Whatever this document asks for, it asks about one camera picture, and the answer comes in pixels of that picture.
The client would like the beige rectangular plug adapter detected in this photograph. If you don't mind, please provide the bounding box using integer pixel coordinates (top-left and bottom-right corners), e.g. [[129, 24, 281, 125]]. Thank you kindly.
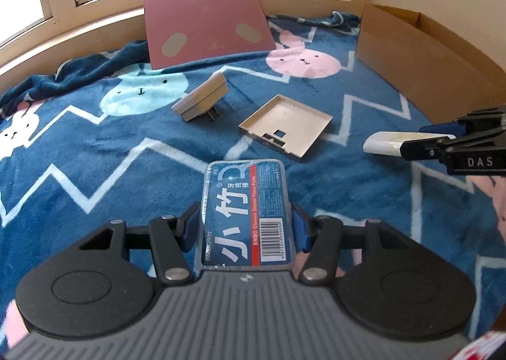
[[171, 71, 229, 123]]

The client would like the cardboard box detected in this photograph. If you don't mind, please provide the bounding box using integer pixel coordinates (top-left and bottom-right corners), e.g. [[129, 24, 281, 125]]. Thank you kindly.
[[356, 3, 506, 125]]

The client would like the red and white object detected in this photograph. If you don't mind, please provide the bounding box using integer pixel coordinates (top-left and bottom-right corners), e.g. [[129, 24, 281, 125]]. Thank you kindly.
[[451, 329, 506, 360]]

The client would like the blue label floss box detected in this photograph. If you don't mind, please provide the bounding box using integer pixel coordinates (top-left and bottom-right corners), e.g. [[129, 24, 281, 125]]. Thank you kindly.
[[195, 159, 297, 271]]

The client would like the beige square plastic plate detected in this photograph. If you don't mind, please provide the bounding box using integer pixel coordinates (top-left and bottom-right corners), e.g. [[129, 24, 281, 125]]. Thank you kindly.
[[238, 94, 333, 163]]

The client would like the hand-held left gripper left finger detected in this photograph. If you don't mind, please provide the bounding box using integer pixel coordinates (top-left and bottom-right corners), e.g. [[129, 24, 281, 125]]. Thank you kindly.
[[77, 202, 201, 286]]

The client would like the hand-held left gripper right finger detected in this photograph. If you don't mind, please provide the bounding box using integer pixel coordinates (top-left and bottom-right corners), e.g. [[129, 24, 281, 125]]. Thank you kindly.
[[290, 202, 433, 285]]

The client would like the pink bathroom scale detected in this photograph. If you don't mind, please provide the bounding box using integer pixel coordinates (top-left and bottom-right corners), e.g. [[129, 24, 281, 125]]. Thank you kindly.
[[141, 0, 276, 70]]

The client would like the blue printed blanket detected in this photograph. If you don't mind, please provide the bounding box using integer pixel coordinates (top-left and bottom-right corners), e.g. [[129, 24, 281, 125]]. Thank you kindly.
[[0, 10, 506, 349]]

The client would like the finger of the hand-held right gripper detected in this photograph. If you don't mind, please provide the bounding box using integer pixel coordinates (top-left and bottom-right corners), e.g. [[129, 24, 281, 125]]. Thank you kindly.
[[399, 134, 475, 163], [418, 105, 506, 136]]

